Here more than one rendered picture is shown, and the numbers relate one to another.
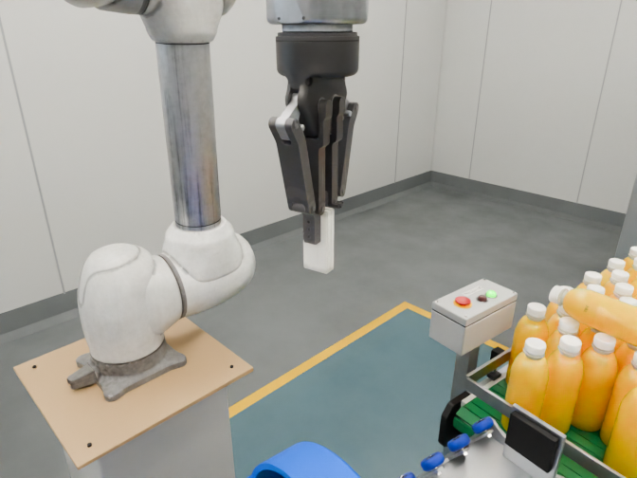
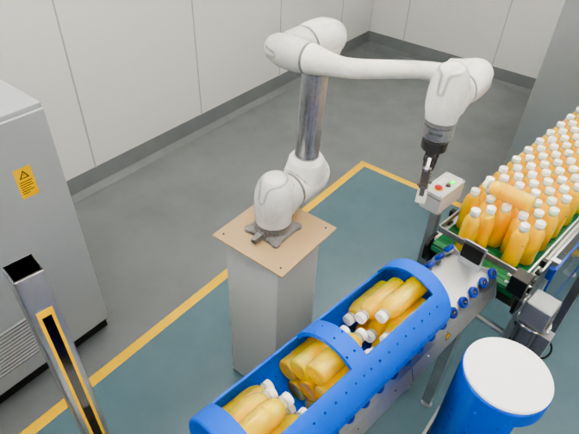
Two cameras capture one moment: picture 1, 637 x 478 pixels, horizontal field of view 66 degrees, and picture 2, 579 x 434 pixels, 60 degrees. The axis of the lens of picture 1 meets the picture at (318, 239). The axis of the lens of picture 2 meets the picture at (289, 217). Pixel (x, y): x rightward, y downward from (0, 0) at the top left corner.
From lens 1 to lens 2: 1.17 m
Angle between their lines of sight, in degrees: 18
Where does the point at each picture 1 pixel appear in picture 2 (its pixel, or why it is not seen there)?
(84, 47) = not seen: outside the picture
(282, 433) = not seen: hidden behind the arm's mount
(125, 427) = (291, 259)
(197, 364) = (308, 227)
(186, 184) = (309, 139)
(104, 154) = (118, 49)
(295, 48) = (432, 147)
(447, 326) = (430, 201)
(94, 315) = (270, 208)
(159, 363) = (291, 228)
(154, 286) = (295, 192)
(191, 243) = (308, 168)
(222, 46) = not seen: outside the picture
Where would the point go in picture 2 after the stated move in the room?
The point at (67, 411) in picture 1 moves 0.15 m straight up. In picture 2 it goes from (258, 254) to (258, 226)
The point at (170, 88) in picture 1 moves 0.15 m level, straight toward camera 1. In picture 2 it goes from (310, 95) to (329, 114)
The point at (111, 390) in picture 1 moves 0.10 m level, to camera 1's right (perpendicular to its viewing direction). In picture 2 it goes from (276, 243) to (300, 241)
